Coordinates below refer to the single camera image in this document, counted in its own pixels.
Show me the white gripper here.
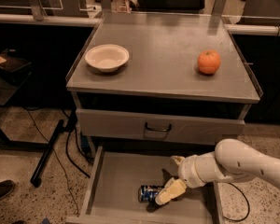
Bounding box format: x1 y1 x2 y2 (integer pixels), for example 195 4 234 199
155 154 213 205

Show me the blue pepsi can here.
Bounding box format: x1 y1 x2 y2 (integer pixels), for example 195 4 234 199
138 185 163 203

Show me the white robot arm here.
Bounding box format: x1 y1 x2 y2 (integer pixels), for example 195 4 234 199
155 139 280 205

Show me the open grey middle drawer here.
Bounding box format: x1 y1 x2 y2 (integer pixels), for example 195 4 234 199
66 146 224 224

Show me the closed grey top drawer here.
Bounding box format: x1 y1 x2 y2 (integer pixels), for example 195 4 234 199
77 108 245 145

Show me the grey cabinet with counter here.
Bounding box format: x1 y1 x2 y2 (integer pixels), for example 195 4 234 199
65 11 264 161

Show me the orange fruit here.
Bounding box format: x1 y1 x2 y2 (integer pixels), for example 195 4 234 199
197 49 221 75

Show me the white bowl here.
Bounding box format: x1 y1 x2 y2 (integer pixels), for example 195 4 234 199
85 44 130 73

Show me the black stand leg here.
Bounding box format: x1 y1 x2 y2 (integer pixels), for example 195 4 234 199
30 110 77 188

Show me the dark shoe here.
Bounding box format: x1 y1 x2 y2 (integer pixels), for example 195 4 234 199
0 180 15 200

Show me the black box on shelf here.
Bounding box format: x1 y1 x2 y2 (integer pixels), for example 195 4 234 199
0 49 33 85

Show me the black drawer handle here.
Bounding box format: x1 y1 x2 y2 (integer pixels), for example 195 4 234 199
145 122 173 133

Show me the black cable right floor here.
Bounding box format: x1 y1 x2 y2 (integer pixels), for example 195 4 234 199
222 182 251 223

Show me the black cable on floor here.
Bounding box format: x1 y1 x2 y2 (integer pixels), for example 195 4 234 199
21 106 94 217

